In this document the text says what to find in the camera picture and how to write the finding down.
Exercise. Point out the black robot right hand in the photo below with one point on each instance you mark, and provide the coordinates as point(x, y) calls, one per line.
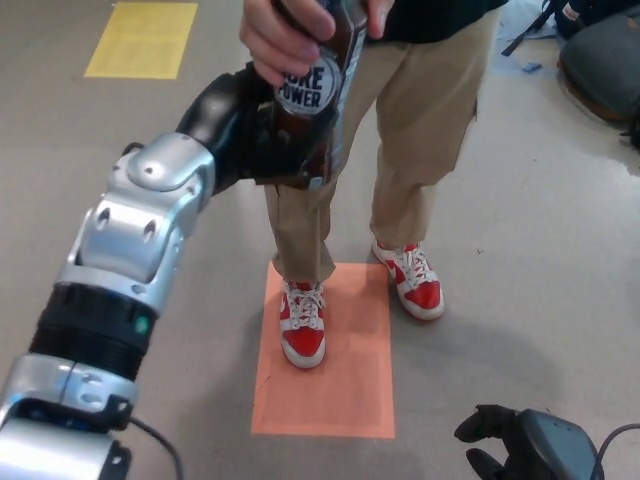
point(540, 445)

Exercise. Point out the person's right hand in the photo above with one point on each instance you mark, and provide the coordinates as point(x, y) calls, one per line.
point(280, 40)

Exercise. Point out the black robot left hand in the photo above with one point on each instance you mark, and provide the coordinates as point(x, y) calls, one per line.
point(240, 130)

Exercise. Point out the brown protein shake bottle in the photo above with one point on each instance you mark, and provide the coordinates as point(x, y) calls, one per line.
point(305, 95)

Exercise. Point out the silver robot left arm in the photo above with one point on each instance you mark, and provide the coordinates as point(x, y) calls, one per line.
point(125, 240)

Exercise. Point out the person's left red white sneaker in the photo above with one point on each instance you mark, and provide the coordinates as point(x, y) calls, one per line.
point(417, 290)

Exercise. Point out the person's red white sneaker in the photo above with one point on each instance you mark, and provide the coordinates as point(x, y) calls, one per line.
point(303, 335)
point(417, 290)

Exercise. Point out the person's right red white sneaker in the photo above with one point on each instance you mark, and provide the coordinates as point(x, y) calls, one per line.
point(303, 335)

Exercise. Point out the yellow paper sheet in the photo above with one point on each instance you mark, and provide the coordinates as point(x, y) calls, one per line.
point(142, 40)

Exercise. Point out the black shirt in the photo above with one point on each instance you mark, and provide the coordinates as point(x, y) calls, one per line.
point(440, 15)

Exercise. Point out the khaki cargo trousers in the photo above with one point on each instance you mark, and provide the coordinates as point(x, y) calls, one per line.
point(420, 125)

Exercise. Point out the orange paper sheet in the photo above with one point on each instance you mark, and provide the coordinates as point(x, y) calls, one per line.
point(340, 395)

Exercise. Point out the blue tape scrap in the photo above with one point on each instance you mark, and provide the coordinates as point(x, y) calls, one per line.
point(530, 67)

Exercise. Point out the grey cushion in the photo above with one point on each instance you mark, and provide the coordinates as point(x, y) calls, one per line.
point(605, 80)

